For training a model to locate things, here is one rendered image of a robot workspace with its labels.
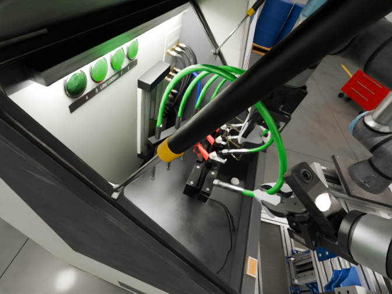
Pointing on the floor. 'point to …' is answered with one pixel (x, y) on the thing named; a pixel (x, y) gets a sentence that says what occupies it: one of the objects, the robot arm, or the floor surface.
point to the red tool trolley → (364, 91)
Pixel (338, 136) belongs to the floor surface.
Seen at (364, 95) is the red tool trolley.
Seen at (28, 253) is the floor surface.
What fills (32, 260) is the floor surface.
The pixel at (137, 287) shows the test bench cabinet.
